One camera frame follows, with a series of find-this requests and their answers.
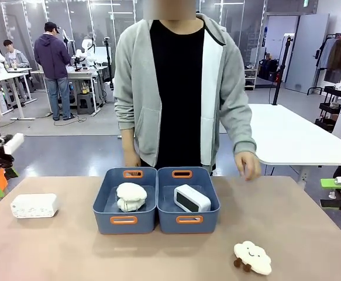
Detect white cloud plush keychain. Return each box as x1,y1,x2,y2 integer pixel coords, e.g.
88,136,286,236
116,182,148,213
233,240,273,276

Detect white digital clock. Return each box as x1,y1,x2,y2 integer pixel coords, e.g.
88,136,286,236
173,184,212,213
10,193,58,220

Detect person's left forearm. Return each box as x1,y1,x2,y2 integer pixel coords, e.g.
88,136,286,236
219,99,257,155

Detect person's right forearm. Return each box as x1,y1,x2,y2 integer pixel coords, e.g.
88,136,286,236
113,96,140,153

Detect person's left hand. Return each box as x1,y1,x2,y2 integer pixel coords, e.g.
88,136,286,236
234,151,262,181

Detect person's right hand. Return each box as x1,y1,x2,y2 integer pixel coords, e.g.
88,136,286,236
123,149,142,168

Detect large white table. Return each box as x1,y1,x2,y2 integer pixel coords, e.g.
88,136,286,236
247,103,341,184

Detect black utility cart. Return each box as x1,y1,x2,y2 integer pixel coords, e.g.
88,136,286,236
314,85,341,133

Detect white desk with metal legs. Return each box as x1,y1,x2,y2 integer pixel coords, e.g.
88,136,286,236
30,65,108,117
0,67,38,121

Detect grey plastic step stool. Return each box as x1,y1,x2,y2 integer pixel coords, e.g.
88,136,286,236
76,93,97,115

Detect seated man in grey top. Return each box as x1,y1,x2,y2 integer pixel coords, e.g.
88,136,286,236
2,39,31,70

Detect man in navy hoodie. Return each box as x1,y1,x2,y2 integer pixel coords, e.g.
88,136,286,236
33,21,76,121

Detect black tripod light stand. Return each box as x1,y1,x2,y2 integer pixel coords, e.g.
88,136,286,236
271,33,294,106

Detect brown hanging jacket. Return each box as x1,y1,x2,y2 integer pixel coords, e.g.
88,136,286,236
324,37,341,83

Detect black clothes rack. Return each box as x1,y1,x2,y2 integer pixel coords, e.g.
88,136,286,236
306,32,341,96

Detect grey door panel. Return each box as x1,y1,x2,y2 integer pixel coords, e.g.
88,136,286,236
284,13,330,94

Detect white shelf unit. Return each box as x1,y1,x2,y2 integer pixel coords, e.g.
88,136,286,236
244,28,259,91

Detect person in grey hoodie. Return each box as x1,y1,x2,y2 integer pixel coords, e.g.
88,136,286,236
113,11,257,176

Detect blue plastic basket orange handles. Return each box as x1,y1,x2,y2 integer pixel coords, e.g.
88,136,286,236
92,166,159,235
157,166,221,234

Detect black camera tripod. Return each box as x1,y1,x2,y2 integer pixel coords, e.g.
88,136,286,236
103,36,115,89

